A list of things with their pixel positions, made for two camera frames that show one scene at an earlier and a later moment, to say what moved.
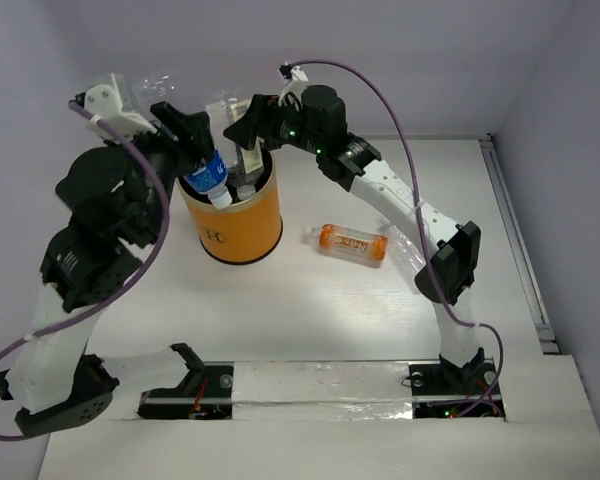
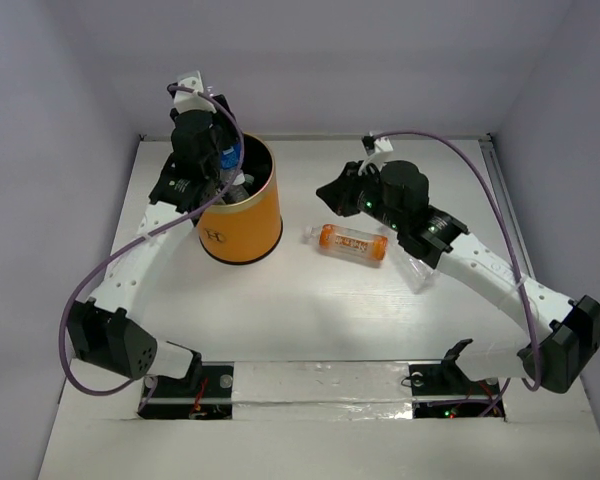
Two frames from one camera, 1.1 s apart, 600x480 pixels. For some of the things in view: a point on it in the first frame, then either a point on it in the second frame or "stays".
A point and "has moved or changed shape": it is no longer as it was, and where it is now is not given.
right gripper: x=261 y=118 -> x=340 y=192
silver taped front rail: x=321 y=391 stays
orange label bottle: x=349 y=242 stays
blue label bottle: x=211 y=180 has moved or changed shape
